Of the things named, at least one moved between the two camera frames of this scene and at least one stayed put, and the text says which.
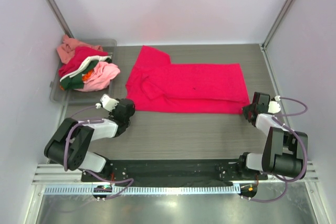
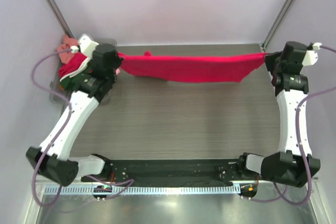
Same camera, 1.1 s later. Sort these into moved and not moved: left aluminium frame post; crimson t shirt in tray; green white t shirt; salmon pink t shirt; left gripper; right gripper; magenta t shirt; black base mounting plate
Moved: magenta t shirt; right gripper; left gripper
Not moved: crimson t shirt in tray; left aluminium frame post; black base mounting plate; salmon pink t shirt; green white t shirt
